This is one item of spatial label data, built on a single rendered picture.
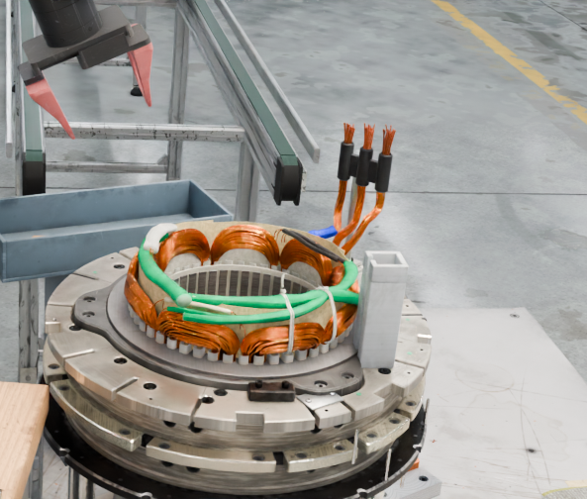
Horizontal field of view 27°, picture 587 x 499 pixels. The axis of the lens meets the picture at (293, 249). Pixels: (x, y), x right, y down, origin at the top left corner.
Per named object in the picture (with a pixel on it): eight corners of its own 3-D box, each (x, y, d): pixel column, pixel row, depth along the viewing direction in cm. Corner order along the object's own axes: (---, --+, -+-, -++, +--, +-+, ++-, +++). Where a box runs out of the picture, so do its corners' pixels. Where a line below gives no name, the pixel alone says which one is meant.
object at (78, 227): (177, 396, 151) (191, 178, 139) (215, 443, 142) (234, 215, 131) (-26, 435, 139) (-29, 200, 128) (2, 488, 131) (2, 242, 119)
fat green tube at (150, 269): (190, 319, 92) (192, 296, 91) (138, 318, 91) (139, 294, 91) (183, 239, 105) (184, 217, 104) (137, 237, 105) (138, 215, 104)
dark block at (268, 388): (247, 391, 93) (248, 376, 92) (292, 392, 93) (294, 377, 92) (248, 401, 91) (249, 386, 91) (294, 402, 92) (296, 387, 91)
